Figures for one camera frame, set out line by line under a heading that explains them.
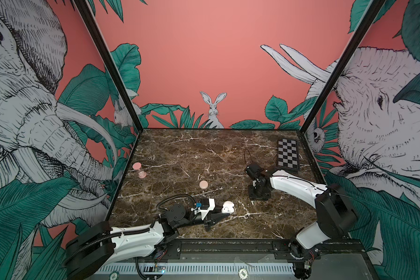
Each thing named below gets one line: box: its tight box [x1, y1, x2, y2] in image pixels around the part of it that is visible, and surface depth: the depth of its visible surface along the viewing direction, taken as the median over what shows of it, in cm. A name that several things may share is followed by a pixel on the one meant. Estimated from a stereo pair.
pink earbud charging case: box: [198, 180, 209, 190], surface depth 95 cm
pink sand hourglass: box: [132, 162, 147, 179], surface depth 97 cm
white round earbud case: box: [221, 200, 235, 215], surface depth 66 cm
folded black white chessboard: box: [276, 138, 300, 174], surface depth 106 cm
